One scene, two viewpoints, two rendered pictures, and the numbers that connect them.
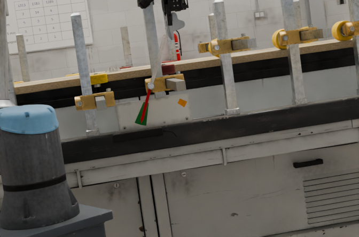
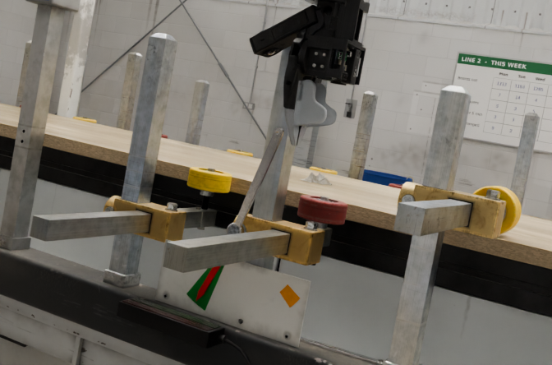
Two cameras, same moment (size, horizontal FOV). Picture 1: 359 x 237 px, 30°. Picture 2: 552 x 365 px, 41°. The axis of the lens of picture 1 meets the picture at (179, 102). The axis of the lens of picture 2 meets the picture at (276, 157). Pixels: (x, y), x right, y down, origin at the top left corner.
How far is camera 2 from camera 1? 1.52 m
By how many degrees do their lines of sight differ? 34
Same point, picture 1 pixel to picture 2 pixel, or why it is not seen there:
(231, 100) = (402, 341)
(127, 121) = (175, 284)
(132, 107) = not seen: hidden behind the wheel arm
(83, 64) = (140, 137)
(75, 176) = (74, 344)
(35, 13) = (515, 98)
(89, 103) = not seen: hidden behind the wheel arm
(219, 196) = not seen: outside the picture
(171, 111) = (262, 305)
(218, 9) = (445, 111)
